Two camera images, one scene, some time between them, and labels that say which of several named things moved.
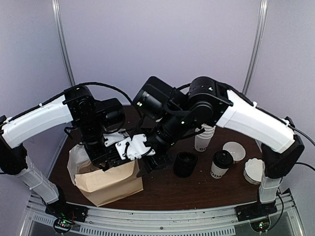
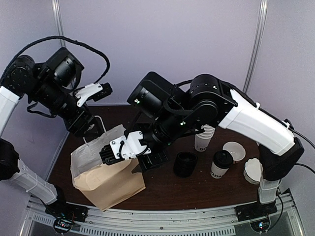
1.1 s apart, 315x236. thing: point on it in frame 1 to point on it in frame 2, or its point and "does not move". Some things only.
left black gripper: (99, 158) to (78, 130)
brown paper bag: (102, 187) does not move
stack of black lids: (184, 163) does not move
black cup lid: (223, 159) does not move
